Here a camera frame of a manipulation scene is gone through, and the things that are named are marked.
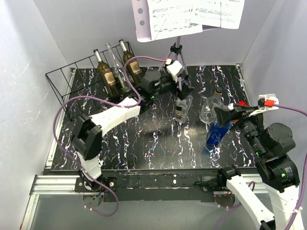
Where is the black wire wine rack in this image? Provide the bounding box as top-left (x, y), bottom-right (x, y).
top-left (45, 54), bottom-right (128, 120)

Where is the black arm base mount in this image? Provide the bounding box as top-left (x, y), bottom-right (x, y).
top-left (74, 167), bottom-right (237, 203)

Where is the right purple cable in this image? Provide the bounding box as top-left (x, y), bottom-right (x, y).
top-left (213, 103), bottom-right (307, 230)

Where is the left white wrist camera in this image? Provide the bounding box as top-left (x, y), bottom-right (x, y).
top-left (165, 58), bottom-right (184, 83)

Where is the small clear glass bottle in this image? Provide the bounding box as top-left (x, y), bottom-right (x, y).
top-left (200, 87), bottom-right (223, 125)

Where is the tall clear empty bottle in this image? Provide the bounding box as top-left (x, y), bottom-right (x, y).
top-left (105, 43), bottom-right (131, 95)

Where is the sheet music page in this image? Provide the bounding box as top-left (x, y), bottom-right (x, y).
top-left (190, 0), bottom-right (245, 29)
top-left (147, 0), bottom-right (203, 41)

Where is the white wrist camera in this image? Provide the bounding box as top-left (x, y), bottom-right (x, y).
top-left (258, 93), bottom-right (279, 113)
top-left (165, 58), bottom-right (184, 83)

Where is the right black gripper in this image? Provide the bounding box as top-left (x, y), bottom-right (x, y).
top-left (213, 103), bottom-right (266, 157)

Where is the dark green wine bottle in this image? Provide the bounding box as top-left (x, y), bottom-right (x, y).
top-left (118, 39), bottom-right (142, 87)

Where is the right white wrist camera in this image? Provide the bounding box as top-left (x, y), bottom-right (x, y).
top-left (258, 93), bottom-right (279, 113)

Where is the left sheet music page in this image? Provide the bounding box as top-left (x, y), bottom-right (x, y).
top-left (147, 0), bottom-right (203, 41)

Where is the purple cable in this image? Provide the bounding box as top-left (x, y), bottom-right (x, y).
top-left (52, 56), bottom-right (170, 217)
top-left (213, 103), bottom-right (307, 230)

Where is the red yellow toy block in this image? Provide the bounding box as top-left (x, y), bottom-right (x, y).
top-left (238, 101), bottom-right (247, 106)

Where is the right sheet music page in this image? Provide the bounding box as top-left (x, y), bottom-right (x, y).
top-left (190, 0), bottom-right (245, 29)

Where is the lilac music stand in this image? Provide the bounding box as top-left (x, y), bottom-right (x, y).
top-left (132, 0), bottom-right (188, 91)

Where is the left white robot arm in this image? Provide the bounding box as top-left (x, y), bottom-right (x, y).
top-left (71, 70), bottom-right (194, 192)

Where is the blue square bottle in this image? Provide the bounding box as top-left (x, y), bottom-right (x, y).
top-left (206, 118), bottom-right (234, 145)

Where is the aluminium frame rail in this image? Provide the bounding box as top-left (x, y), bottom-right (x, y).
top-left (20, 67), bottom-right (106, 230)

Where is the green wine bottle silver neck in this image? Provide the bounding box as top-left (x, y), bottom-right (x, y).
top-left (93, 49), bottom-right (121, 98)

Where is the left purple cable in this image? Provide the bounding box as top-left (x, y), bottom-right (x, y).
top-left (52, 56), bottom-right (170, 217)

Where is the clear bottle black cap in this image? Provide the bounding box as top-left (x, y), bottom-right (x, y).
top-left (175, 94), bottom-right (193, 124)

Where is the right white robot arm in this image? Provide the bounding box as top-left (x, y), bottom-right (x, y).
top-left (215, 100), bottom-right (307, 230)

